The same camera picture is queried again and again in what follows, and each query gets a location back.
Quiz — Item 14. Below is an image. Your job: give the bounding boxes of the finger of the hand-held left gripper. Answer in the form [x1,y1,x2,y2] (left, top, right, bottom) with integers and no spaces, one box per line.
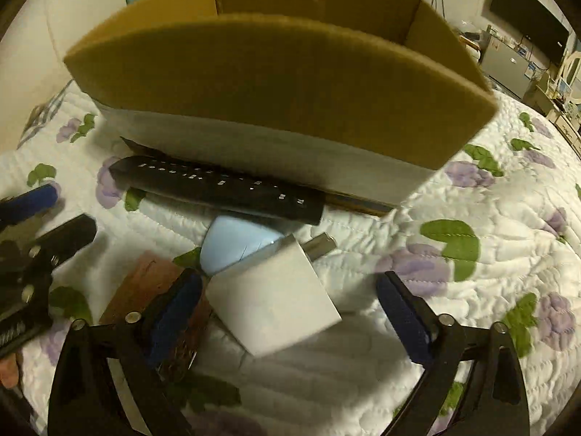
[0,183,60,228]
[27,213,98,273]

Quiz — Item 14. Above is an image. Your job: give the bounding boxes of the brown cardboard box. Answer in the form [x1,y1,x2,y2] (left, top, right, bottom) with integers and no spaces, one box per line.
[64,0,500,217]

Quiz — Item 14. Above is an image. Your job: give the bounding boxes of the white power adapter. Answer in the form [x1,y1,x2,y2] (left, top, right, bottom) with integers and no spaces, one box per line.
[206,231,343,357]

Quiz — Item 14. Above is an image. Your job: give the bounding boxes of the black wall television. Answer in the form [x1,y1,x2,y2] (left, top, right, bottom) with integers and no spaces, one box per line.
[489,0,570,65]

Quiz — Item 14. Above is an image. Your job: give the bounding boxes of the brown leather wallet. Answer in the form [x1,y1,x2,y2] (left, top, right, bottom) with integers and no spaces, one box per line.
[97,250,212,380]

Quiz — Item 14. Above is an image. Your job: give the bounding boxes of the grey cabinet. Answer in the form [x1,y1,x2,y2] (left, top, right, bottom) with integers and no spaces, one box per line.
[481,32,552,98]

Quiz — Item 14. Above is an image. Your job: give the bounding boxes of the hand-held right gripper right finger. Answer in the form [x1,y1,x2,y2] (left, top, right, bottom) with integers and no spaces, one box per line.
[376,271,531,436]

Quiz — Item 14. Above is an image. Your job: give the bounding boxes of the person's left hand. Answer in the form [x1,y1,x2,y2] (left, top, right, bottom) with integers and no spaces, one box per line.
[0,352,21,389]

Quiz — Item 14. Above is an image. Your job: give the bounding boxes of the white floral quilt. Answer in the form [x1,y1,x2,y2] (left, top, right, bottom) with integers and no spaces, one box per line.
[0,79,581,436]

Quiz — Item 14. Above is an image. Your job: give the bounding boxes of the white padded headboard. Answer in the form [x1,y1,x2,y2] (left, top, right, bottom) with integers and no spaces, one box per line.
[0,0,132,155]

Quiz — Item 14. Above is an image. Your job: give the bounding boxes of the white dresser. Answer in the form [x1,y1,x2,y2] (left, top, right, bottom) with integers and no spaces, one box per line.
[524,73,581,155]

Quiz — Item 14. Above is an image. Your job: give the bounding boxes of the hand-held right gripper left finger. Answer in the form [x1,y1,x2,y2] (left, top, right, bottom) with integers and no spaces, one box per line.
[48,268,205,436]

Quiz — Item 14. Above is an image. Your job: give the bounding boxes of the black remote control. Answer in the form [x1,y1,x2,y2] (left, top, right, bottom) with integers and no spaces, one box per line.
[109,155,326,226]

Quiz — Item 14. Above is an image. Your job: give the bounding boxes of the light blue computer mouse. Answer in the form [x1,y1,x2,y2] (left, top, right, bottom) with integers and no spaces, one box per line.
[200,215,284,277]

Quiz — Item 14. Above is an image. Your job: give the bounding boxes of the plaid pillow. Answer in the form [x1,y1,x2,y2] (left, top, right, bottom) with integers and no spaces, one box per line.
[16,79,76,150]

